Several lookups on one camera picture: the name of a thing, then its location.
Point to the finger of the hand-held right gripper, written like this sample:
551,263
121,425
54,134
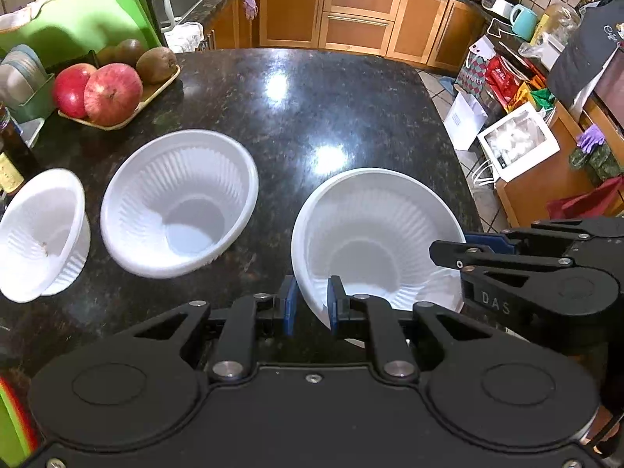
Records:
448,252
482,243

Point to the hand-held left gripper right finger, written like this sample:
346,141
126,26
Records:
334,302

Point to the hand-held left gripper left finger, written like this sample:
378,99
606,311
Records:
290,302

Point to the white ribbed plastic bowl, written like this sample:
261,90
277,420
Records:
375,239
180,202

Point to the white ribbed bowl with specks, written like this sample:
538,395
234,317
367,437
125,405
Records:
44,241

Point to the stack of grey plates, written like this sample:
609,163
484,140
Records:
19,78

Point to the red cloth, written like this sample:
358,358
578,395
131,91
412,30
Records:
585,202

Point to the white box with window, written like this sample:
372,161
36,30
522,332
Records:
516,141

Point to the white paper bag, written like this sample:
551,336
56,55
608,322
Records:
465,119

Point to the camouflage cloth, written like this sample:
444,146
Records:
597,161

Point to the purple glove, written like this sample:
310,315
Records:
591,137

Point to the red packets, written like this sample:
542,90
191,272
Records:
502,80

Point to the patterned gift bag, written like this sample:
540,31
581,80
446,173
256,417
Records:
475,66

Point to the black apron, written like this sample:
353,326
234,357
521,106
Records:
585,53

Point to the teal mug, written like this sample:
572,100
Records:
524,22

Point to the clear plastic bag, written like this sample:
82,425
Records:
560,24

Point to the yellow fruit tray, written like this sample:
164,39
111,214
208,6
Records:
161,85

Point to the wooden base cabinets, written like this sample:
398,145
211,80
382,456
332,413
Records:
360,14

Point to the brown kiwi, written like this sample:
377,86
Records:
129,51
156,64
105,56

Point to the dark red apple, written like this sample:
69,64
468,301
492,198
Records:
70,90

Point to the dark sauce jar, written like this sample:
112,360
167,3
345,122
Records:
12,156

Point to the white faucet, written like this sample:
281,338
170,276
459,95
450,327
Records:
163,9

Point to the green dish rack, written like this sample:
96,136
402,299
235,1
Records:
34,105

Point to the green cutting board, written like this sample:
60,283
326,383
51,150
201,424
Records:
83,19

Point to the beige cloth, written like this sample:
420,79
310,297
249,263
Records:
29,12

